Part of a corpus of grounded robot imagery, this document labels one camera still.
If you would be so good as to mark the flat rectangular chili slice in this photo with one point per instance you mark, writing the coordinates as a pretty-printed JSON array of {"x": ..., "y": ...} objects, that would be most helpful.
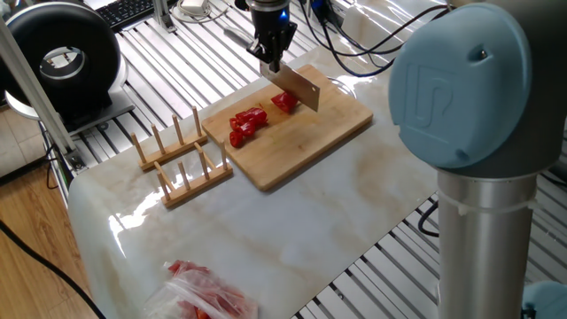
[{"x": 252, "y": 116}]

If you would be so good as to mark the wooden peg rack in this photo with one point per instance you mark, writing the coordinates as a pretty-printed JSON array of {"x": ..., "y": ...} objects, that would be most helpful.
[{"x": 195, "y": 188}]

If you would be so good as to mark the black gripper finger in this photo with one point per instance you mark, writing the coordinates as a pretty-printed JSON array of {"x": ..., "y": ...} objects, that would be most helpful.
[
  {"x": 259, "y": 49},
  {"x": 280, "y": 55}
]

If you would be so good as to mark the clear bag with chili pieces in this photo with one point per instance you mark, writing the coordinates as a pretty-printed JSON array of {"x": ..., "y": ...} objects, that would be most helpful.
[{"x": 208, "y": 294}]

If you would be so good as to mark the small red chili tip piece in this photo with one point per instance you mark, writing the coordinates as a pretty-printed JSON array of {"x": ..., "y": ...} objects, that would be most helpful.
[{"x": 236, "y": 139}]

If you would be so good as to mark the short aluminium profile post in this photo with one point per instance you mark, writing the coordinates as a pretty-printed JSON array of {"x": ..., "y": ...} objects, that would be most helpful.
[{"x": 164, "y": 17}]

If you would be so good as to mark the white round lamp base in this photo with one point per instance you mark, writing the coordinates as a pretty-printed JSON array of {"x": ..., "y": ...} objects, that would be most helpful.
[{"x": 20, "y": 111}]

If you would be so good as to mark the large red chili chunk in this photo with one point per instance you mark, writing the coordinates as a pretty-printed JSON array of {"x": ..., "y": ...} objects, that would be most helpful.
[{"x": 234, "y": 124}]

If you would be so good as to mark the steel kitchen knife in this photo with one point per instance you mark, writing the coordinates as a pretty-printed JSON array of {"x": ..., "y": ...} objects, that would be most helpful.
[{"x": 297, "y": 86}]

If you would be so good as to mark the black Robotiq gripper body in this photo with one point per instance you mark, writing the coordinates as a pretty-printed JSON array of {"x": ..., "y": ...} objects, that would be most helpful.
[{"x": 270, "y": 26}]

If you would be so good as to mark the bamboo cutting board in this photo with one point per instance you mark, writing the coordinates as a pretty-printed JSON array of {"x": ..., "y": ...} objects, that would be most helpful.
[{"x": 310, "y": 133}]

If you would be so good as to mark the marble pattern table mat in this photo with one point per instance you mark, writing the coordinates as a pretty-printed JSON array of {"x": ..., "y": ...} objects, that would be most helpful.
[{"x": 266, "y": 239}]

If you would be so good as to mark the red chili slice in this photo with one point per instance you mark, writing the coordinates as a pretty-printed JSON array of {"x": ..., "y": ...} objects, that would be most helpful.
[{"x": 248, "y": 129}]

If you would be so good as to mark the black keyboard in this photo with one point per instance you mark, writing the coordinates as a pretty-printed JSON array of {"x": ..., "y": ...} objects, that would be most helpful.
[{"x": 124, "y": 11}]

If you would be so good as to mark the silver UR5 robot arm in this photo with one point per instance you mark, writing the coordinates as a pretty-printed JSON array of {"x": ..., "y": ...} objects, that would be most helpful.
[{"x": 465, "y": 97}]

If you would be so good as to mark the grey device base plate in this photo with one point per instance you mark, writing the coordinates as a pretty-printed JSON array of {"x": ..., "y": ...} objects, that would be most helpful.
[{"x": 117, "y": 108}]

